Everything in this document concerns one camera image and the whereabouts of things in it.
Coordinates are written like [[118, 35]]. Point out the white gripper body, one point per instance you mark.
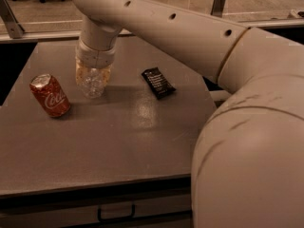
[[95, 58]]

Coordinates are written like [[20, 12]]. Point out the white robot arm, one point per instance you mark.
[[248, 163]]

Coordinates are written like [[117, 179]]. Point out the red coke can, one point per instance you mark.
[[49, 94]]

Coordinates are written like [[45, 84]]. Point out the grey drawer front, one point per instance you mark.
[[164, 212]]

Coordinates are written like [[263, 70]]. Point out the left metal railing post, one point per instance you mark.
[[14, 29]]

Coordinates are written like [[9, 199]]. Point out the metal railing post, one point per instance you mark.
[[218, 7], [14, 29]]

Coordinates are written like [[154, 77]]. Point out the right metal railing post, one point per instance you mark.
[[218, 7]]

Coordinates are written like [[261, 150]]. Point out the black drawer handle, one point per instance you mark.
[[112, 213]]

